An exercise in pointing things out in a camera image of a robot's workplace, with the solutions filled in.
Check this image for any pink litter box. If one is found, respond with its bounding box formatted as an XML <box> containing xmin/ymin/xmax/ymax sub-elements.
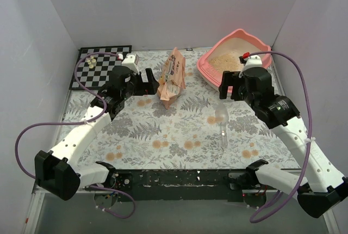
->
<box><xmin>196</xmin><ymin>29</ymin><xmax>271</xmax><ymax>90</ymax></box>

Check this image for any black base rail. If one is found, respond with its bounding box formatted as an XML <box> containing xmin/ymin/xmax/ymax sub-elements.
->
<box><xmin>84</xmin><ymin>168</ymin><xmax>269</xmax><ymax>202</ymax></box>

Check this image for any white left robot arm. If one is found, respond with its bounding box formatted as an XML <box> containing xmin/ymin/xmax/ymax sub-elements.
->
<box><xmin>34</xmin><ymin>66</ymin><xmax>159</xmax><ymax>200</ymax></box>

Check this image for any black white chessboard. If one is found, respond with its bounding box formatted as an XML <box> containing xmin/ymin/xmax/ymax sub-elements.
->
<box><xmin>77</xmin><ymin>45</ymin><xmax>132</xmax><ymax>90</ymax></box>

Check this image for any clear plastic scoop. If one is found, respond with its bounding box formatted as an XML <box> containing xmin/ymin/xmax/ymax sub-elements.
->
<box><xmin>215</xmin><ymin>103</ymin><xmax>229</xmax><ymax>147</ymax></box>

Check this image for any pink litter bag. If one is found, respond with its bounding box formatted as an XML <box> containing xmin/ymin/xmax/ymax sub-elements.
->
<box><xmin>157</xmin><ymin>47</ymin><xmax>186</xmax><ymax>109</ymax></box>

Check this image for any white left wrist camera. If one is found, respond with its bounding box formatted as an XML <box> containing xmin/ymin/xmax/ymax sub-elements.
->
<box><xmin>121</xmin><ymin>53</ymin><xmax>139</xmax><ymax>74</ymax></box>

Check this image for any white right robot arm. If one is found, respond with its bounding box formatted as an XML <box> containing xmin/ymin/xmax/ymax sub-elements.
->
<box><xmin>219</xmin><ymin>67</ymin><xmax>347</xmax><ymax>218</ymax></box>

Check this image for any floral table mat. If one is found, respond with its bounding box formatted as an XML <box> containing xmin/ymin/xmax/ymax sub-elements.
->
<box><xmin>51</xmin><ymin>48</ymin><xmax>303</xmax><ymax>170</ymax></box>

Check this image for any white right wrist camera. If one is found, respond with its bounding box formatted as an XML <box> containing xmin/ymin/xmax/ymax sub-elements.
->
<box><xmin>239</xmin><ymin>52</ymin><xmax>263</xmax><ymax>73</ymax></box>

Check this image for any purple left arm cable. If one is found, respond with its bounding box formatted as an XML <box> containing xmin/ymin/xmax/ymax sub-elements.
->
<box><xmin>14</xmin><ymin>52</ymin><xmax>136</xmax><ymax>219</ymax></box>

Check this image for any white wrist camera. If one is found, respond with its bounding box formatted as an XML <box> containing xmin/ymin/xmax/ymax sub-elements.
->
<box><xmin>239</xmin><ymin>52</ymin><xmax>263</xmax><ymax>73</ymax></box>
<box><xmin>121</xmin><ymin>53</ymin><xmax>139</xmax><ymax>74</ymax></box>

